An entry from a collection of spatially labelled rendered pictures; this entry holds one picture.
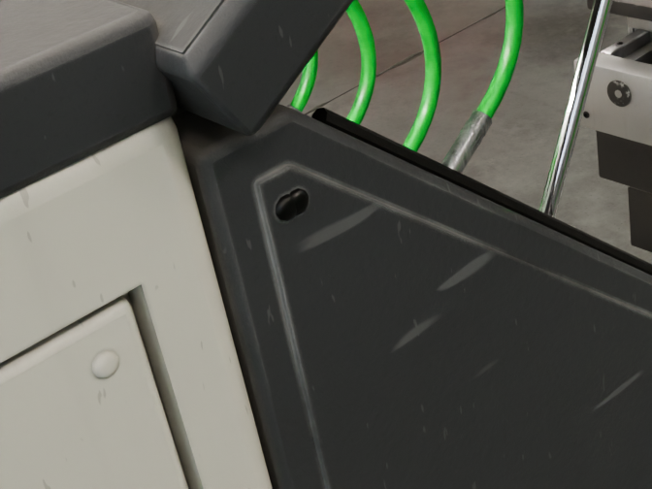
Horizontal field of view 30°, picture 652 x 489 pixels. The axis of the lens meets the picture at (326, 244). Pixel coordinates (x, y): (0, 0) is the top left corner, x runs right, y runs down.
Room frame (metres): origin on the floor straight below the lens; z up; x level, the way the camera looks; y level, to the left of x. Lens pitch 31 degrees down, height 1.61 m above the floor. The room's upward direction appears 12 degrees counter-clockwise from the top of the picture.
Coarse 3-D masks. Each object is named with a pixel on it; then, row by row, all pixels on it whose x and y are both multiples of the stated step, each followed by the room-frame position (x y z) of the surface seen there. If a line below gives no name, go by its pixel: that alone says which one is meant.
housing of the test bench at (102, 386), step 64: (0, 0) 0.38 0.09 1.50; (64, 0) 0.37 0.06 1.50; (0, 64) 0.32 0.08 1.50; (64, 64) 0.32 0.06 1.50; (128, 64) 0.33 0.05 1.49; (0, 128) 0.31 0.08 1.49; (64, 128) 0.32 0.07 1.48; (128, 128) 0.33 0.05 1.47; (0, 192) 0.31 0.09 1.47; (64, 192) 0.32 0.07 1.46; (128, 192) 0.33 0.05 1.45; (192, 192) 0.34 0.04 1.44; (0, 256) 0.30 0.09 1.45; (64, 256) 0.31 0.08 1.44; (128, 256) 0.32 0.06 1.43; (192, 256) 0.34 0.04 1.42; (0, 320) 0.30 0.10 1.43; (64, 320) 0.31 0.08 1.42; (128, 320) 0.32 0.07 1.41; (192, 320) 0.33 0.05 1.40; (0, 384) 0.30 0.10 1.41; (64, 384) 0.31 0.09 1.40; (128, 384) 0.32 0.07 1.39; (192, 384) 0.33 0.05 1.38; (0, 448) 0.29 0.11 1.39; (64, 448) 0.30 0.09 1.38; (128, 448) 0.31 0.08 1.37; (192, 448) 0.32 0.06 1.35; (256, 448) 0.34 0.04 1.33
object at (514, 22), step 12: (516, 0) 0.90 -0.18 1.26; (516, 12) 0.90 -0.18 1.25; (516, 24) 0.90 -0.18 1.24; (516, 36) 0.90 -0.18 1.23; (504, 48) 0.90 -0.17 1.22; (516, 48) 0.90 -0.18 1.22; (504, 60) 0.89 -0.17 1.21; (516, 60) 0.89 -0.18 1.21; (504, 72) 0.89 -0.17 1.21; (492, 84) 0.89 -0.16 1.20; (504, 84) 0.89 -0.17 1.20; (492, 96) 0.88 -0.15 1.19; (480, 108) 0.88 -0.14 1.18; (492, 108) 0.88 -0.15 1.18
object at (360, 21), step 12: (348, 12) 1.02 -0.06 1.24; (360, 12) 1.02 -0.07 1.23; (360, 24) 1.02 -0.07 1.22; (360, 36) 1.02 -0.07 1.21; (372, 36) 1.02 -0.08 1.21; (360, 48) 1.02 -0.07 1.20; (372, 48) 1.02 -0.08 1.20; (372, 60) 1.02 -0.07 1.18; (372, 72) 1.02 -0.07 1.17; (360, 84) 1.02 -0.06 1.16; (372, 84) 1.02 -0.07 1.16; (360, 96) 1.01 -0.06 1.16; (360, 108) 1.01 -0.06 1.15; (360, 120) 1.00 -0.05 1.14
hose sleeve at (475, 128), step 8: (480, 112) 0.88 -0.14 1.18; (472, 120) 0.87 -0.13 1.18; (480, 120) 0.87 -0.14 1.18; (488, 120) 0.87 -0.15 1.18; (464, 128) 0.87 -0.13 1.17; (472, 128) 0.87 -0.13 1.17; (480, 128) 0.87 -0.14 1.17; (488, 128) 0.87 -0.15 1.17; (464, 136) 0.86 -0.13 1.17; (472, 136) 0.86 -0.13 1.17; (480, 136) 0.86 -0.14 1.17; (456, 144) 0.86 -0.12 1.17; (464, 144) 0.86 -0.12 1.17; (472, 144) 0.86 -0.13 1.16; (448, 152) 0.86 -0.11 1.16; (456, 152) 0.86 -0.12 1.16; (464, 152) 0.86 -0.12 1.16; (472, 152) 0.86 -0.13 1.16; (448, 160) 0.85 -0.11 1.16; (456, 160) 0.85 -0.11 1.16; (464, 160) 0.85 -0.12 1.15; (456, 168) 0.85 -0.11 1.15; (464, 168) 0.85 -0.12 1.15
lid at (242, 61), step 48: (144, 0) 0.36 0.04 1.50; (192, 0) 0.35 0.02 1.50; (240, 0) 0.34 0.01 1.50; (288, 0) 0.34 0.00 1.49; (336, 0) 0.35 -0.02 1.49; (192, 48) 0.33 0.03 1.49; (240, 48) 0.33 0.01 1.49; (288, 48) 0.34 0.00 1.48; (192, 96) 0.34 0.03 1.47; (240, 96) 0.33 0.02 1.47
